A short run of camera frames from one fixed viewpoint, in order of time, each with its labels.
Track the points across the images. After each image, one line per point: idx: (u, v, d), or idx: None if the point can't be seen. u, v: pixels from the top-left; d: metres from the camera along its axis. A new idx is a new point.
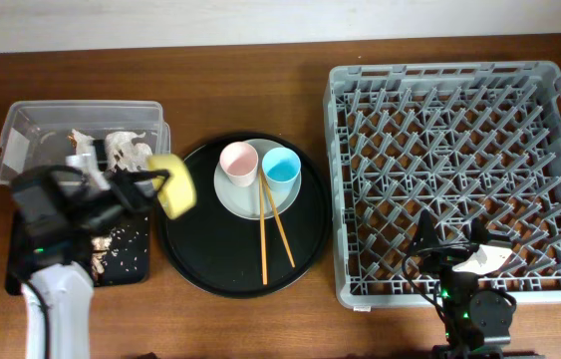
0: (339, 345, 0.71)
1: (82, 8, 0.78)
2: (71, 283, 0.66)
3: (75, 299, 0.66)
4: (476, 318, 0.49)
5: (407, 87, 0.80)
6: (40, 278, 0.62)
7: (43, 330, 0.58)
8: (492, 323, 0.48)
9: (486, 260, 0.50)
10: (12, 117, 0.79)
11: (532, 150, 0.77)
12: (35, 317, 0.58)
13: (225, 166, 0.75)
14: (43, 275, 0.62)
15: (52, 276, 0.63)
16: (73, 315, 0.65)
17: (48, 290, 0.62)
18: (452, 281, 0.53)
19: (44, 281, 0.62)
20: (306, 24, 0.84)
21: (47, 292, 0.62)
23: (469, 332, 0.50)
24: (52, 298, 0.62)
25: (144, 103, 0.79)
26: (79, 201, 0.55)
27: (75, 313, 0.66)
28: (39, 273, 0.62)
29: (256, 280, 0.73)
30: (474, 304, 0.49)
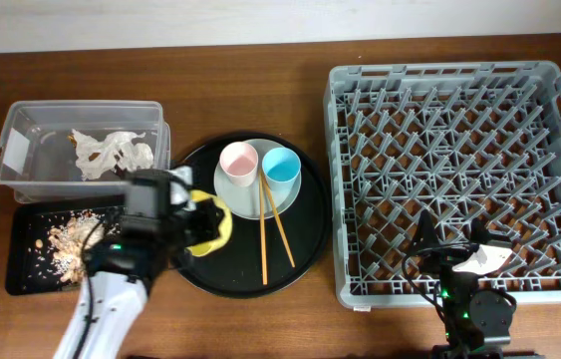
0: (339, 345, 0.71)
1: (83, 8, 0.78)
2: (129, 302, 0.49)
3: (117, 323, 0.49)
4: (476, 318, 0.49)
5: (407, 87, 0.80)
6: (102, 279, 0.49)
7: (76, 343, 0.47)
8: (492, 324, 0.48)
9: (486, 260, 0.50)
10: (11, 116, 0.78)
11: (532, 150, 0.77)
12: (78, 325, 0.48)
13: (225, 166, 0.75)
14: (106, 277, 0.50)
15: (115, 284, 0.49)
16: (113, 340, 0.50)
17: (101, 299, 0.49)
18: (452, 281, 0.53)
19: (103, 285, 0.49)
20: (306, 25, 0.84)
21: (98, 302, 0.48)
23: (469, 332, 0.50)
24: (102, 308, 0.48)
25: (144, 102, 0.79)
26: (182, 210, 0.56)
27: (120, 333, 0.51)
28: (105, 275, 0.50)
29: (256, 280, 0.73)
30: (474, 305, 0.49)
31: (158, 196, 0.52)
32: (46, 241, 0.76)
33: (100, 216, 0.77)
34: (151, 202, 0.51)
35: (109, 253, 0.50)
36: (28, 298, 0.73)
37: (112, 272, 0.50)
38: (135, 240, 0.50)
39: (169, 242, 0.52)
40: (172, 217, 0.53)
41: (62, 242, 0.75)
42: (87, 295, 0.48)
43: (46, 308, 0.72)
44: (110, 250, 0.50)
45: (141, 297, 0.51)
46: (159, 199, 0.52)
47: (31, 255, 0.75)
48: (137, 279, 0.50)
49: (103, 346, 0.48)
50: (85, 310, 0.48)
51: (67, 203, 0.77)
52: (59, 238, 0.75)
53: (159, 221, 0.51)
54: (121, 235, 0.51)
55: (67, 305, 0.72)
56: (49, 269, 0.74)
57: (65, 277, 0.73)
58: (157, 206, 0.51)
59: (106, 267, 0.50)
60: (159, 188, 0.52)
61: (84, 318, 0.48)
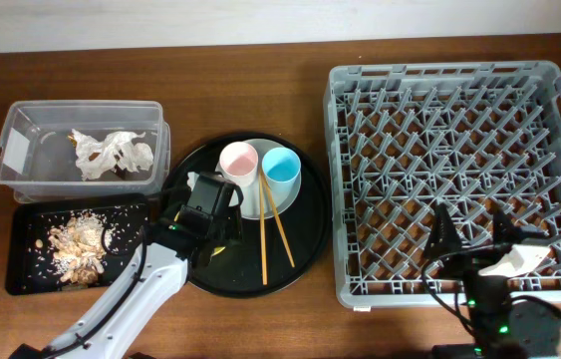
0: (339, 345, 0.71)
1: (82, 8, 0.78)
2: (174, 275, 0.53)
3: (156, 291, 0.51)
4: (520, 331, 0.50)
5: (407, 87, 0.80)
6: (157, 248, 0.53)
7: (120, 295, 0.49)
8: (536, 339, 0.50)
9: (521, 262, 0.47)
10: (11, 117, 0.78)
11: (533, 150, 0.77)
12: (124, 279, 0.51)
13: (225, 166, 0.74)
14: (158, 248, 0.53)
15: (165, 254, 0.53)
16: (148, 307, 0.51)
17: (149, 265, 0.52)
18: (480, 289, 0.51)
19: (157, 255, 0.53)
20: (306, 24, 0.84)
21: (146, 266, 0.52)
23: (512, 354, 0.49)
24: (149, 272, 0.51)
25: (144, 102, 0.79)
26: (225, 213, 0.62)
27: (155, 303, 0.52)
28: (157, 245, 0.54)
29: (256, 280, 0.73)
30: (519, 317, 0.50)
31: (216, 199, 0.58)
32: (46, 241, 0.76)
33: (100, 216, 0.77)
34: (207, 198, 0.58)
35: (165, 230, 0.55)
36: (28, 299, 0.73)
37: (163, 247, 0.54)
38: (189, 223, 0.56)
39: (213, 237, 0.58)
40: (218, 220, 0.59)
41: (62, 242, 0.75)
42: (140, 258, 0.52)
43: (46, 308, 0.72)
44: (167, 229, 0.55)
45: (179, 280, 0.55)
46: (216, 203, 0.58)
47: (31, 255, 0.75)
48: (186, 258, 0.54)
49: (140, 308, 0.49)
50: (136, 270, 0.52)
51: (66, 203, 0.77)
52: (59, 237, 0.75)
53: (211, 217, 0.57)
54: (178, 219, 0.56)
55: (67, 305, 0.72)
56: (49, 269, 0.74)
57: (65, 277, 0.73)
58: (213, 205, 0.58)
59: (160, 245, 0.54)
60: (220, 192, 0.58)
61: (132, 277, 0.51)
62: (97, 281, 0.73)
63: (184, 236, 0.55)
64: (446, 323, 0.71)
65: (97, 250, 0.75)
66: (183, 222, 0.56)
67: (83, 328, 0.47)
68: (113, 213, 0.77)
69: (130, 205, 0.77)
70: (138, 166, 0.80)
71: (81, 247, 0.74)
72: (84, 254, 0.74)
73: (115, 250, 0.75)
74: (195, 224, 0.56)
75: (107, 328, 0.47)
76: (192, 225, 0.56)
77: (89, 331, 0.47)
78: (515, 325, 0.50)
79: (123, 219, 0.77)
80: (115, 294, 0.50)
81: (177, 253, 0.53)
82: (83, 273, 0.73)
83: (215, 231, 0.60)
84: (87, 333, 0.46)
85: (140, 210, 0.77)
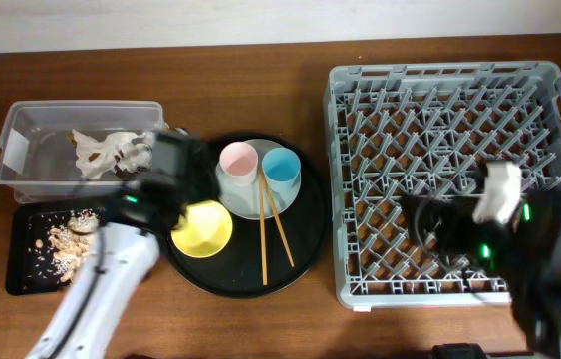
0: (339, 345, 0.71)
1: (82, 8, 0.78)
2: (139, 253, 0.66)
3: (131, 272, 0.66)
4: None
5: (407, 87, 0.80)
6: (120, 227, 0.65)
7: (86, 293, 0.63)
8: None
9: (506, 182, 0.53)
10: (11, 117, 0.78)
11: (533, 150, 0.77)
12: (86, 278, 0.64)
13: (226, 166, 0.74)
14: (112, 232, 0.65)
15: (127, 237, 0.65)
16: (123, 285, 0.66)
17: (111, 254, 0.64)
18: (492, 227, 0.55)
19: (114, 241, 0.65)
20: (307, 24, 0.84)
21: (107, 255, 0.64)
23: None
24: (111, 262, 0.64)
25: (144, 102, 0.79)
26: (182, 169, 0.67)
27: (131, 280, 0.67)
28: (114, 227, 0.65)
29: (256, 280, 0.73)
30: None
31: (177, 162, 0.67)
32: (47, 241, 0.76)
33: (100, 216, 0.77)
34: (169, 162, 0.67)
35: (124, 206, 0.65)
36: (28, 299, 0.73)
37: (134, 216, 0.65)
38: (148, 192, 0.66)
39: (179, 193, 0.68)
40: (181, 181, 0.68)
41: (63, 242, 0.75)
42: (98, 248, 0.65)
43: (46, 308, 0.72)
44: (127, 203, 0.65)
45: (151, 251, 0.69)
46: (177, 166, 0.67)
47: (31, 255, 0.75)
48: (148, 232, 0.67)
49: (120, 289, 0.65)
50: (96, 260, 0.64)
51: (66, 203, 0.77)
52: (59, 238, 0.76)
53: (174, 179, 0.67)
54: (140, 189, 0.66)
55: None
56: (50, 269, 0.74)
57: (66, 277, 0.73)
58: (175, 167, 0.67)
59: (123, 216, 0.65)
60: (178, 152, 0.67)
61: (93, 271, 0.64)
62: None
63: (152, 202, 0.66)
64: (446, 323, 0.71)
65: None
66: (149, 189, 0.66)
67: (47, 347, 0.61)
68: None
69: None
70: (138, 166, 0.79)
71: (81, 247, 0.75)
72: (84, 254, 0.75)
73: None
74: (159, 189, 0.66)
75: (74, 340, 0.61)
76: (160, 190, 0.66)
77: (53, 350, 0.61)
78: None
79: None
80: (80, 295, 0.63)
81: (136, 224, 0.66)
82: None
83: (185, 194, 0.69)
84: (51, 354, 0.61)
85: None
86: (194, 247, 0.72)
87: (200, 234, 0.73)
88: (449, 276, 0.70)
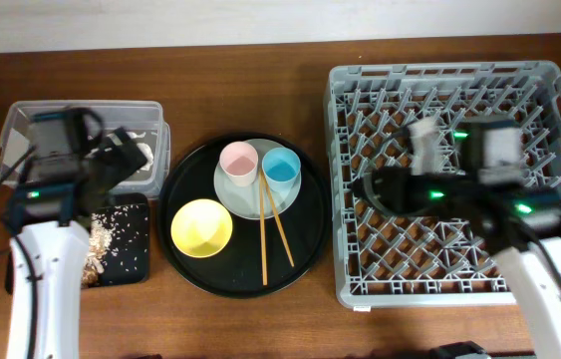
0: (339, 345, 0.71)
1: (82, 8, 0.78)
2: (65, 247, 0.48)
3: (68, 269, 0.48)
4: (489, 152, 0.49)
5: (407, 87, 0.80)
6: (37, 227, 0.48)
7: (30, 306, 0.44)
8: (511, 158, 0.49)
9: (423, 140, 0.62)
10: (12, 117, 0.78)
11: (533, 150, 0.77)
12: (21, 290, 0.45)
13: (227, 166, 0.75)
14: (31, 232, 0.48)
15: (42, 232, 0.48)
16: (72, 280, 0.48)
17: (38, 255, 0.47)
18: (424, 180, 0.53)
19: (33, 242, 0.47)
20: (307, 24, 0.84)
21: (36, 257, 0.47)
23: (508, 185, 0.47)
24: (41, 264, 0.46)
25: (144, 103, 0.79)
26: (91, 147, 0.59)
27: (76, 276, 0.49)
28: (28, 230, 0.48)
29: (256, 280, 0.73)
30: (480, 140, 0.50)
31: (69, 135, 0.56)
32: None
33: (100, 216, 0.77)
34: (58, 137, 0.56)
35: (23, 199, 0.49)
36: None
37: (41, 207, 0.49)
38: (49, 182, 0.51)
39: (94, 181, 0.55)
40: (86, 158, 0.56)
41: None
42: (20, 254, 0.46)
43: None
44: (28, 196, 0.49)
45: (85, 234, 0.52)
46: (71, 139, 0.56)
47: None
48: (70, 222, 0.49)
49: (68, 284, 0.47)
50: (26, 270, 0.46)
51: None
52: None
53: (75, 155, 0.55)
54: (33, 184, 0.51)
55: None
56: None
57: None
58: (76, 143, 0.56)
59: (24, 214, 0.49)
60: (69, 119, 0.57)
61: (25, 279, 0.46)
62: (97, 281, 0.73)
63: (52, 189, 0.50)
64: (447, 323, 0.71)
65: (97, 250, 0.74)
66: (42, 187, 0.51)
67: None
68: (113, 213, 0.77)
69: (130, 205, 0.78)
70: None
71: None
72: None
73: (116, 251, 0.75)
74: (58, 172, 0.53)
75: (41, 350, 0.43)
76: (59, 180, 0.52)
77: None
78: (493, 161, 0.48)
79: (123, 219, 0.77)
80: (23, 310, 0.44)
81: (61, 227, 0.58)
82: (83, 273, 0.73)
83: (96, 173, 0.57)
84: None
85: (140, 210, 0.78)
86: (193, 246, 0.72)
87: (200, 234, 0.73)
88: (449, 276, 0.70)
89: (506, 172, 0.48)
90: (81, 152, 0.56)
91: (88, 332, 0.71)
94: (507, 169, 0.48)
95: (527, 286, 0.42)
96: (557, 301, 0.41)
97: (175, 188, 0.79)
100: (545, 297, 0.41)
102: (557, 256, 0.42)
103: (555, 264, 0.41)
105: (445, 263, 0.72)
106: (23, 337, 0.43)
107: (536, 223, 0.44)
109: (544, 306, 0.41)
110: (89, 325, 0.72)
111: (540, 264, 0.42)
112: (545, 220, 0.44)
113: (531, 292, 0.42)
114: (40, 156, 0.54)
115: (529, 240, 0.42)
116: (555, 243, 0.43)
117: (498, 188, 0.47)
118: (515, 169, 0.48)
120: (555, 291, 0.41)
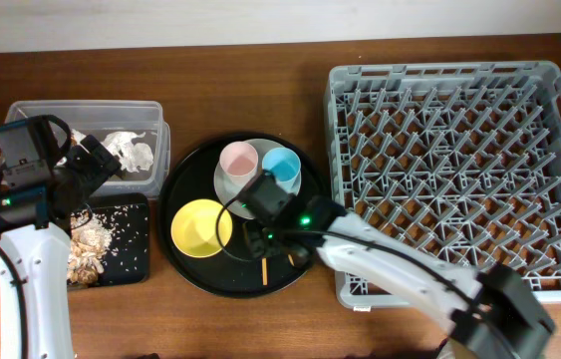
0: (339, 345, 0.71)
1: (82, 8, 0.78)
2: (50, 246, 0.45)
3: (54, 269, 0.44)
4: (266, 203, 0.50)
5: (407, 87, 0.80)
6: (14, 233, 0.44)
7: (18, 312, 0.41)
8: (279, 194, 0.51)
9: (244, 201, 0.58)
10: (11, 117, 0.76)
11: (533, 150, 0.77)
12: (5, 297, 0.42)
13: (226, 166, 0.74)
14: (9, 240, 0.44)
15: (23, 236, 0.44)
16: (59, 279, 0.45)
17: (20, 259, 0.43)
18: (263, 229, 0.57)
19: (15, 246, 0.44)
20: (307, 24, 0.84)
21: (18, 263, 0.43)
23: (291, 211, 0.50)
24: (24, 268, 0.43)
25: (144, 102, 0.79)
26: (60, 154, 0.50)
27: (63, 272, 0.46)
28: (7, 238, 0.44)
29: (256, 280, 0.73)
30: (255, 201, 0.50)
31: (34, 140, 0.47)
32: None
33: (100, 216, 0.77)
34: (25, 145, 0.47)
35: None
36: None
37: (14, 213, 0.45)
38: (22, 188, 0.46)
39: (66, 187, 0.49)
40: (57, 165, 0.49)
41: None
42: (1, 261, 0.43)
43: None
44: None
45: (67, 236, 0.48)
46: (37, 144, 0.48)
47: None
48: (47, 222, 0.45)
49: (53, 287, 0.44)
50: (8, 275, 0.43)
51: None
52: None
53: (44, 163, 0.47)
54: (5, 191, 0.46)
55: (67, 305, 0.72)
56: None
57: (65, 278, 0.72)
58: (39, 149, 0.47)
59: (1, 221, 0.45)
60: (31, 125, 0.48)
61: (8, 286, 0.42)
62: (97, 281, 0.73)
63: (22, 197, 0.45)
64: None
65: (97, 250, 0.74)
66: (15, 192, 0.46)
67: None
68: (113, 213, 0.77)
69: (130, 205, 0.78)
70: (138, 166, 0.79)
71: (81, 247, 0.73)
72: (84, 254, 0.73)
73: (116, 251, 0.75)
74: (30, 179, 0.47)
75: (38, 350, 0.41)
76: (29, 187, 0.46)
77: None
78: (274, 204, 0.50)
79: (123, 219, 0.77)
80: (12, 317, 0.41)
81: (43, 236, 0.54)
82: (82, 273, 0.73)
83: (70, 180, 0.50)
84: None
85: (140, 210, 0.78)
86: (192, 246, 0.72)
87: (199, 233, 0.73)
88: None
89: (284, 206, 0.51)
90: (51, 158, 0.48)
91: (88, 333, 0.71)
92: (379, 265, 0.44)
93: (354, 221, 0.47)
94: (284, 202, 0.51)
95: (346, 262, 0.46)
96: (365, 252, 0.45)
97: (175, 188, 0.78)
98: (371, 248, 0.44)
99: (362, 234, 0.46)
100: (360, 259, 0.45)
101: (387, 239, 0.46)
102: (341, 225, 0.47)
103: (344, 233, 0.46)
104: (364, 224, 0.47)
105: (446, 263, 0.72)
106: (15, 349, 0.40)
107: (323, 223, 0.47)
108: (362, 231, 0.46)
109: (362, 263, 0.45)
110: (89, 325, 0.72)
111: (336, 243, 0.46)
112: (330, 219, 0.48)
113: (350, 261, 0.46)
114: (9, 167, 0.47)
115: (321, 237, 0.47)
116: (341, 221, 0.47)
117: (287, 220, 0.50)
118: (291, 200, 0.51)
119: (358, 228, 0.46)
120: (357, 248, 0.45)
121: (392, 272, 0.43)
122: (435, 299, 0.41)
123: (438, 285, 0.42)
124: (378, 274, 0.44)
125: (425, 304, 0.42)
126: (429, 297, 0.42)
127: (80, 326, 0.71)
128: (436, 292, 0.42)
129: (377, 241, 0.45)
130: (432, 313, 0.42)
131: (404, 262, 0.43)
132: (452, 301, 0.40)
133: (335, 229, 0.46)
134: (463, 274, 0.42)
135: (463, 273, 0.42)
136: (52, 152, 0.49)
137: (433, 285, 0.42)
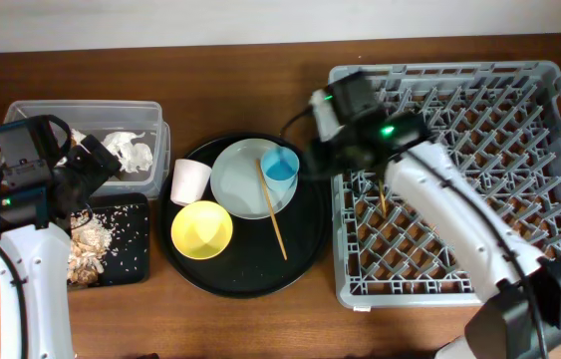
0: (340, 345, 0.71)
1: (81, 8, 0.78)
2: (50, 247, 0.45)
3: (53, 270, 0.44)
4: (353, 102, 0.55)
5: (407, 86, 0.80)
6: (13, 234, 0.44)
7: (18, 314, 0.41)
8: (370, 99, 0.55)
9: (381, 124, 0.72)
10: (11, 116, 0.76)
11: (533, 150, 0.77)
12: (5, 298, 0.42)
13: (173, 198, 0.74)
14: (9, 240, 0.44)
15: (24, 237, 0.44)
16: (61, 279, 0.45)
17: (19, 259, 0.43)
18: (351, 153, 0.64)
19: (15, 247, 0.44)
20: (306, 25, 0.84)
21: (18, 263, 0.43)
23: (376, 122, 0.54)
24: (24, 268, 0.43)
25: (144, 103, 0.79)
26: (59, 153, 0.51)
27: (62, 273, 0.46)
28: (6, 239, 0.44)
29: (256, 280, 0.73)
30: (343, 93, 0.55)
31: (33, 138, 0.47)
32: None
33: (100, 216, 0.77)
34: (26, 145, 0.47)
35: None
36: None
37: (14, 214, 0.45)
38: (21, 188, 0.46)
39: (67, 187, 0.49)
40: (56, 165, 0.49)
41: None
42: (3, 261, 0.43)
43: None
44: None
45: (66, 235, 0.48)
46: (36, 142, 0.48)
47: None
48: (48, 223, 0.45)
49: (53, 286, 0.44)
50: (8, 276, 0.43)
51: None
52: None
53: (44, 163, 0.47)
54: (4, 191, 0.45)
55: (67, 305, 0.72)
56: None
57: None
58: (38, 149, 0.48)
59: (1, 222, 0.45)
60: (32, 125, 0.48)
61: (7, 287, 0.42)
62: (97, 281, 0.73)
63: (20, 198, 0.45)
64: (446, 322, 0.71)
65: (97, 250, 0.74)
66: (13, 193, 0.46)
67: None
68: (113, 213, 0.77)
69: (130, 204, 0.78)
70: (138, 166, 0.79)
71: (81, 247, 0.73)
72: (84, 254, 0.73)
73: (116, 251, 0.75)
74: (29, 180, 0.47)
75: (37, 349, 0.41)
76: (29, 187, 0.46)
77: None
78: (364, 114, 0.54)
79: (123, 219, 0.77)
80: (12, 318, 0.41)
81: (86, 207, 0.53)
82: (82, 272, 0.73)
83: (69, 180, 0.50)
84: None
85: (140, 210, 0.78)
86: (192, 248, 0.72)
87: (200, 234, 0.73)
88: (449, 276, 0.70)
89: (369, 110, 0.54)
90: (51, 158, 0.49)
91: (89, 332, 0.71)
92: (446, 202, 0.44)
93: (438, 158, 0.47)
94: (370, 110, 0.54)
95: (415, 191, 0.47)
96: (437, 187, 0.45)
97: None
98: (446, 186, 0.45)
99: (443, 173, 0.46)
100: (427, 189, 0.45)
101: (467, 189, 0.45)
102: (424, 156, 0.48)
103: (423, 161, 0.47)
104: (446, 163, 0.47)
105: (445, 263, 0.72)
106: (15, 349, 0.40)
107: (404, 140, 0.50)
108: (442, 168, 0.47)
109: (428, 193, 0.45)
110: (90, 326, 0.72)
111: (413, 166, 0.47)
112: (412, 135, 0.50)
113: (420, 192, 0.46)
114: (9, 167, 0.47)
115: (398, 154, 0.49)
116: (425, 149, 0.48)
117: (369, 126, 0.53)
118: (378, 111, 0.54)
119: (441, 165, 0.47)
120: (431, 180, 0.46)
121: (461, 217, 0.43)
122: (489, 262, 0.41)
123: (498, 250, 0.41)
124: (437, 210, 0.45)
125: (474, 258, 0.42)
126: (483, 256, 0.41)
127: (81, 326, 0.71)
128: (494, 255, 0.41)
129: (453, 182, 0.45)
130: (476, 270, 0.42)
131: (477, 218, 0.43)
132: (505, 272, 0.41)
133: (418, 155, 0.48)
134: (529, 250, 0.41)
135: (529, 251, 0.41)
136: (53, 151, 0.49)
137: (495, 248, 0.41)
